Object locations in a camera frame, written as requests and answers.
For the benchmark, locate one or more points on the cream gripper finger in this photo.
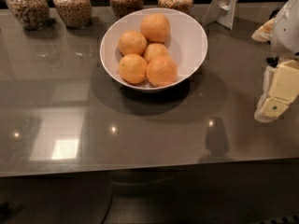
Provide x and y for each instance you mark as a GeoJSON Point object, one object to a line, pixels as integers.
{"type": "Point", "coordinates": [263, 33]}
{"type": "Point", "coordinates": [283, 90]}

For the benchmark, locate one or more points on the orange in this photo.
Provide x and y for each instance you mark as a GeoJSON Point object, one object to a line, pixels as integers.
{"type": "Point", "coordinates": [155, 27]}
{"type": "Point", "coordinates": [132, 42]}
{"type": "Point", "coordinates": [132, 68]}
{"type": "Point", "coordinates": [162, 71]}
{"type": "Point", "coordinates": [154, 50]}

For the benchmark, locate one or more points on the black and wood robot base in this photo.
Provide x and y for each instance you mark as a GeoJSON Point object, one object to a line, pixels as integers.
{"type": "Point", "coordinates": [272, 61]}

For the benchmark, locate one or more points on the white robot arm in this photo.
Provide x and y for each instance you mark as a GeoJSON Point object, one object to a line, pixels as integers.
{"type": "Point", "coordinates": [285, 45]}

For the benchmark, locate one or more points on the white ceramic bowl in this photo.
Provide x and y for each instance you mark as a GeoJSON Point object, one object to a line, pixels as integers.
{"type": "Point", "coordinates": [187, 45]}

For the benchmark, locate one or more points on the white folded card stand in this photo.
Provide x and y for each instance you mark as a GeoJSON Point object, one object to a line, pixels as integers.
{"type": "Point", "coordinates": [221, 12]}

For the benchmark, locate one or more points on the glass jar far left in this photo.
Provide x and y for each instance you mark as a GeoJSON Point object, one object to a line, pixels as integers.
{"type": "Point", "coordinates": [31, 14]}

